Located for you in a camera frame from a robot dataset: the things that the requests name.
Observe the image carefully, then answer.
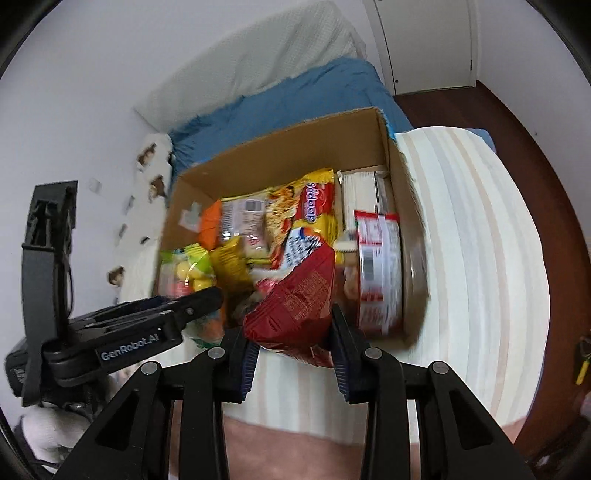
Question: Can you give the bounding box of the bear print long pillow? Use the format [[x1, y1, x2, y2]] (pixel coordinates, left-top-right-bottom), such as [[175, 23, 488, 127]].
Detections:
[[107, 133, 173, 303]]

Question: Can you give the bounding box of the red snack bag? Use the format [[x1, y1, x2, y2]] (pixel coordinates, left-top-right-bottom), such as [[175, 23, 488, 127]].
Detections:
[[242, 244, 335, 368]]

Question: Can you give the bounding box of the colourful gumball candy bag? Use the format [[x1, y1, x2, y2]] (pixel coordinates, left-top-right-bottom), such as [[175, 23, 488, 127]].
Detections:
[[157, 243, 216, 298]]

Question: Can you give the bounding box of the blue bed sheet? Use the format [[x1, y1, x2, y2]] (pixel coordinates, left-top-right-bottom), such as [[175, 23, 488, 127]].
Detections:
[[168, 57, 498, 186]]

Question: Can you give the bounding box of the clear beige snack packet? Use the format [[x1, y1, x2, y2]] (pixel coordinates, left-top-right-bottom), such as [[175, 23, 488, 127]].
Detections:
[[219, 189, 270, 263]]

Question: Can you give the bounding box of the brown cardboard box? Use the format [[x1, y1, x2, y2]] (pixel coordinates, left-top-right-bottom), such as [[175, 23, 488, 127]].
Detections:
[[154, 106, 431, 349]]

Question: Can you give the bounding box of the yellow instant noodle packet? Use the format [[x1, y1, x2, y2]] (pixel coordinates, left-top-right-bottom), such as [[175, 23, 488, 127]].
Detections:
[[266, 168, 338, 269]]

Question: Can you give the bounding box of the white carton box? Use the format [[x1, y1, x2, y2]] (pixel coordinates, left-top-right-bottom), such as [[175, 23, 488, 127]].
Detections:
[[337, 167, 396, 231]]

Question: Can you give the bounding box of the white door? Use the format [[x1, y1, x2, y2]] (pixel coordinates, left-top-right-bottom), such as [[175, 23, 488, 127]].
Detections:
[[363, 0, 478, 95]]

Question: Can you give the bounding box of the white textured pillow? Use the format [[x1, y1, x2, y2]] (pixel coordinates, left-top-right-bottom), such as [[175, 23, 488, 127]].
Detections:
[[134, 1, 367, 132]]

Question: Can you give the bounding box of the red white snack packet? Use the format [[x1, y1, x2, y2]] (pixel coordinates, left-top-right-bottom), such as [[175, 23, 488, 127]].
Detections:
[[355, 210, 403, 337]]

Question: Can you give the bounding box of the orange snack bag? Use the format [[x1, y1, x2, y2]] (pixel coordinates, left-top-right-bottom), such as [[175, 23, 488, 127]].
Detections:
[[197, 200, 222, 250]]

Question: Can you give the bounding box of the yellow chip bag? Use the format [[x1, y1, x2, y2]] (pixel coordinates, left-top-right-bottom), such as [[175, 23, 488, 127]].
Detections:
[[209, 236, 253, 293]]

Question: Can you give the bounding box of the striped cream cat blanket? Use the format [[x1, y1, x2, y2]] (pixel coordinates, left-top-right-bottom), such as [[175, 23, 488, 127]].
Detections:
[[117, 125, 553, 480]]

